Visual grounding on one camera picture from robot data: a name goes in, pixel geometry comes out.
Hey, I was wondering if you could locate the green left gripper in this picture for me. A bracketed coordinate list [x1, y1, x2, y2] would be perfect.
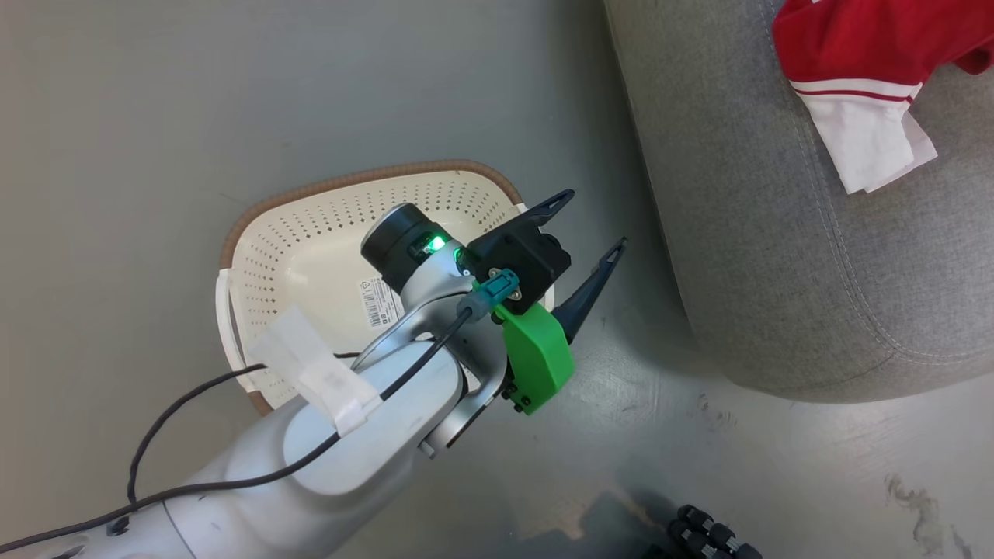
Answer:
[493, 189, 628, 417]

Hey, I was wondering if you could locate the red basketball jersey clothing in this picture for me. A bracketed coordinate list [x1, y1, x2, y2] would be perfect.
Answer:
[772, 0, 994, 195]

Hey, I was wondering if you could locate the grey fabric sofa seat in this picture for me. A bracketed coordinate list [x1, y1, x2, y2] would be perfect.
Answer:
[603, 0, 994, 404]

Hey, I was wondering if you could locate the white perforated plastic laundry basket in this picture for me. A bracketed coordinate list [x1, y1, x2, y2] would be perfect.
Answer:
[216, 160, 557, 415]

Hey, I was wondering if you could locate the white barcode sticker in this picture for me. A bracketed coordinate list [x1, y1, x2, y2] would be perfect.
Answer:
[357, 277, 405, 330]

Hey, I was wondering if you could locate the black roller omni wheel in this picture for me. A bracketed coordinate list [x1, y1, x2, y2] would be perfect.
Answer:
[666, 504, 766, 559]

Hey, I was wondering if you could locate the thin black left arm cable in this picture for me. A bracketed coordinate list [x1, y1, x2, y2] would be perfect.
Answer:
[127, 352, 361, 504]

